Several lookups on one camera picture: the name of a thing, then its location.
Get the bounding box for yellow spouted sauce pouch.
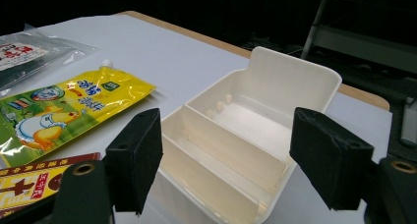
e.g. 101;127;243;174
0;59;157;169

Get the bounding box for clear plastic packet dark contents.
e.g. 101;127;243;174
0;23;97;97

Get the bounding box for aluminium rail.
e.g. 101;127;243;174
399;97;417;148

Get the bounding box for white plastic storage box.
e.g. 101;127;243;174
149;46;343;224

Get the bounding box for small red yellow carton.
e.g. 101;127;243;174
0;152;102;218

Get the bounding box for grey metal stand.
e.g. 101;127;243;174
300;0;417;75

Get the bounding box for white table sheet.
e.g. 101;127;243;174
0;14;393;224

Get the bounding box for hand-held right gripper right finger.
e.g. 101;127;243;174
289;107;375;211

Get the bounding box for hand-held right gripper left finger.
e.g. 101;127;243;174
104;107;164;216

